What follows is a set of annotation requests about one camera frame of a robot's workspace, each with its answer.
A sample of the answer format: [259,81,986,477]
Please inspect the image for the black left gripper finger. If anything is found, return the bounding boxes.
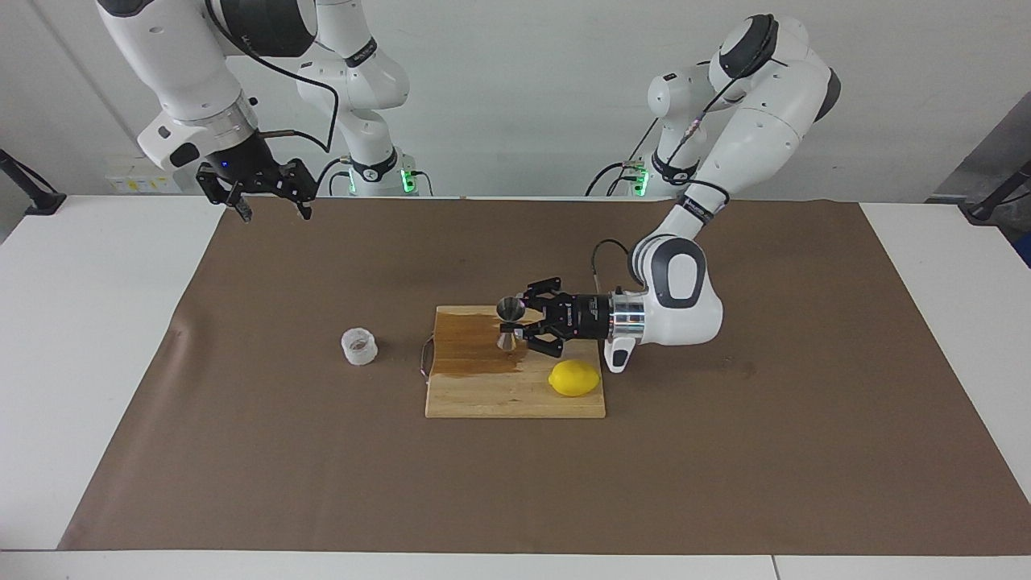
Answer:
[499,322,565,359]
[522,277,565,313]

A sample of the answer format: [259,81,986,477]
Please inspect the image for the clear plastic cup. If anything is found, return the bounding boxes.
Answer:
[341,326,379,367]

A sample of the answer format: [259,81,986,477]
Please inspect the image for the white wall socket box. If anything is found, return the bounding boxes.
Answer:
[105,155,184,194]

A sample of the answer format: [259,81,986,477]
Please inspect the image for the wooden cutting board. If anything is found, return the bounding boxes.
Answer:
[420,304,607,420]

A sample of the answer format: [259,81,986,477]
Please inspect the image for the steel double jigger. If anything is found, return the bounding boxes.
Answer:
[495,296,527,353]

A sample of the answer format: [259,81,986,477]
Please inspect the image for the black right base cables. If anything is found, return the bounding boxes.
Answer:
[313,157,351,197]

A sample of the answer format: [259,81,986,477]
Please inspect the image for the black base cables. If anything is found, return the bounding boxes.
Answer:
[586,119,657,197]
[313,157,351,197]

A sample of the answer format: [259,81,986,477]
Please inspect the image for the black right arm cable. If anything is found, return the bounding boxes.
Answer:
[205,0,339,154]

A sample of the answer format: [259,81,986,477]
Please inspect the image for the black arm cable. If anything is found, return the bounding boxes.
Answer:
[592,48,782,295]
[205,0,339,154]

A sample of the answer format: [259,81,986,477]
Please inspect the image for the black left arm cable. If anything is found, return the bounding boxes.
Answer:
[592,48,782,295]

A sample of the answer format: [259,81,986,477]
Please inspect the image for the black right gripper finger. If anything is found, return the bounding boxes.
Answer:
[274,159,315,221]
[197,168,253,222]

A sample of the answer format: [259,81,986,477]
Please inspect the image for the black clamp stand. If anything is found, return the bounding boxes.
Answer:
[0,149,67,217]
[967,159,1031,225]

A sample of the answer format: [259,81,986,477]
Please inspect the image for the yellow lemon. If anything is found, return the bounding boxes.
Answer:
[548,359,602,398]

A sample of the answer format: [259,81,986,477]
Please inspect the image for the brown paper table mat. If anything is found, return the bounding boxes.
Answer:
[58,196,1031,557]

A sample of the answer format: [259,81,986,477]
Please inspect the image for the black left base cables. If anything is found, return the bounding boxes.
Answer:
[586,119,657,197]

